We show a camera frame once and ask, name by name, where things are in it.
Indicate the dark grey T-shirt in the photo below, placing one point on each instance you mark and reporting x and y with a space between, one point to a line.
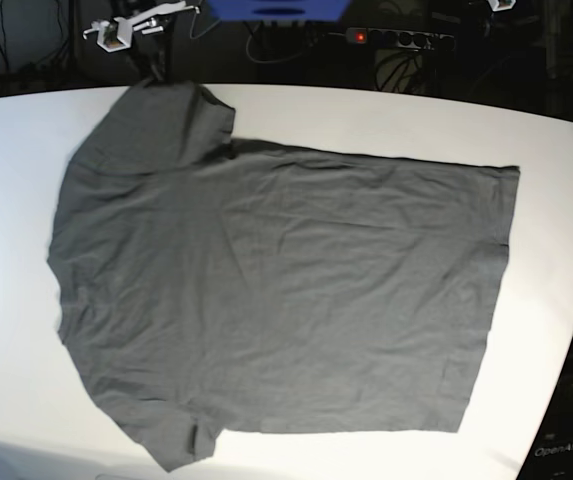
209 283

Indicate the black power strip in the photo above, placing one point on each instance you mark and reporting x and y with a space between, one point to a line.
401 39

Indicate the blue box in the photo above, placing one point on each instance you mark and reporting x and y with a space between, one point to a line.
269 10

